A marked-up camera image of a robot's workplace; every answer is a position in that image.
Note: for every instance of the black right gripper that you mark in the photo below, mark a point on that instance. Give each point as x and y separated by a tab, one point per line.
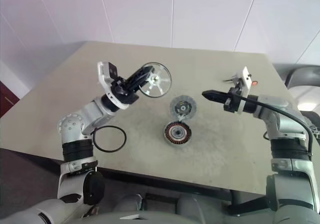
231	106

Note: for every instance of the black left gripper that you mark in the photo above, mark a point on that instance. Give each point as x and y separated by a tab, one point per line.
125	96

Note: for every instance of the black-rimmed spoked rotor cover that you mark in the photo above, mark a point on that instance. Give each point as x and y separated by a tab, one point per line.
154	79

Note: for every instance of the round silver motor end cap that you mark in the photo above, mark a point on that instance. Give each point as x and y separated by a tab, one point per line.
183	107

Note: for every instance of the motor stator with copper windings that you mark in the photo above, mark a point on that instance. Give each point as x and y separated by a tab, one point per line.
177	134

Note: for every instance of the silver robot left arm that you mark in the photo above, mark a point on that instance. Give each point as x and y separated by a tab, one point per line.
75	124

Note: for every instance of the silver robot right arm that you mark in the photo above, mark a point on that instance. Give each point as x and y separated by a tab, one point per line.
275	104

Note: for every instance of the orange and black pliers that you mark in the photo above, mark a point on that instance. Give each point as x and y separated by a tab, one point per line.
254	83

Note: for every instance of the grey rounded shape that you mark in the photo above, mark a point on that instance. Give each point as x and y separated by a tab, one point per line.
200	204
130	204

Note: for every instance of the grey robot torso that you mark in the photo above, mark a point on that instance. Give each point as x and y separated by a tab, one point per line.
175	219

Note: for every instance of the dark red cabinet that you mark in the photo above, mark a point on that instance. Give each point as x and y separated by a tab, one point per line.
6	99

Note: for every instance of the small brown object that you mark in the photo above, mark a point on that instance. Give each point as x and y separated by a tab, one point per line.
94	210

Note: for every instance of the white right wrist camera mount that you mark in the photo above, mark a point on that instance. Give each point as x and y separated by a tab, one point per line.
246	77

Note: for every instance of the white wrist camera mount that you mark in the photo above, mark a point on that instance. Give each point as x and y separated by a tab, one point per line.
102	76
246	77

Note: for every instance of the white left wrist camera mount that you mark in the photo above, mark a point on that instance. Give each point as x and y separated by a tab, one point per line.
102	76

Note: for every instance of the dark table frame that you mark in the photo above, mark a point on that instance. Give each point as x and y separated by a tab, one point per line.
175	185

